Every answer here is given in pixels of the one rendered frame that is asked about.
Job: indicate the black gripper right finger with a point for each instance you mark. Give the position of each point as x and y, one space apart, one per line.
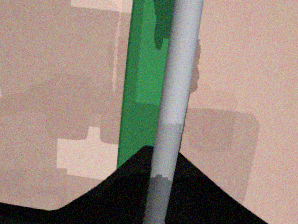
195 199

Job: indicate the grey tapered pin with dark red cap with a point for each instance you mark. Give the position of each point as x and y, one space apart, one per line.
182 49

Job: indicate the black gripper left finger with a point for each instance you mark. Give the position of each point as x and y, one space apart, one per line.
119 199

